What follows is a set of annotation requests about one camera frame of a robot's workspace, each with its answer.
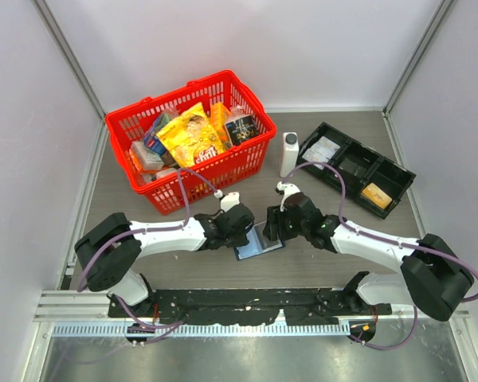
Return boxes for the blue leather card holder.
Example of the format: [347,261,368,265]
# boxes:
[234,221,285,261]

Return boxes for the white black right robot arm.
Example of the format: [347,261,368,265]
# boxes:
[263,192,474,322]

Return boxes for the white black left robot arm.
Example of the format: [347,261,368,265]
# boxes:
[75,203,254,317]

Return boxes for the white cards in tray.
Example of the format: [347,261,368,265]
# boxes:
[302,136,340,163]

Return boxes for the black cards in tray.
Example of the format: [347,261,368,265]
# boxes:
[339,158,368,179]

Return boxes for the gold card in tray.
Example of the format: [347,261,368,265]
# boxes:
[361,183,393,209]

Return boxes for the white bottle grey cap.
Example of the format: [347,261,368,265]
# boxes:
[280,132,300,177]

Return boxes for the red plastic shopping basket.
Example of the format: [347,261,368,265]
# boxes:
[105,70,276,215]

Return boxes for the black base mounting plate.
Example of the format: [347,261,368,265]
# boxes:
[130,288,392,326]

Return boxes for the black compartment tray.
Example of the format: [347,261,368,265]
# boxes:
[297,123,416,219]

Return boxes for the white sponge pack lower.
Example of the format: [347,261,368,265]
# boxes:
[142,167,177,184]

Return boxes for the white sponge pack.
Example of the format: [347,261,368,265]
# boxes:
[142,167,177,184]
[130,141,164,172]

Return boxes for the yellow Lays chips bag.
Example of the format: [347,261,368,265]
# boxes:
[157,102,226,168]

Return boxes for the black wrapped roll package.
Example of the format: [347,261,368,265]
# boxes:
[225,106,260,146]

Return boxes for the white sponge pack upper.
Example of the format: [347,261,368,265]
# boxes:
[130,141,164,172]

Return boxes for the orange snack box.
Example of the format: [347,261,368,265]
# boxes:
[210,102,232,149]

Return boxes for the blue Vileda sponge pack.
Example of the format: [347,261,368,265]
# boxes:
[143,112,171,155]

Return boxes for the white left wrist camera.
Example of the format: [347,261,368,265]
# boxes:
[220,192,241,212]

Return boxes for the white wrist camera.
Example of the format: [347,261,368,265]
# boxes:
[220,192,241,212]
[275,181,300,211]

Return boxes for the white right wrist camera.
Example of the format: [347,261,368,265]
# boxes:
[275,181,300,211]

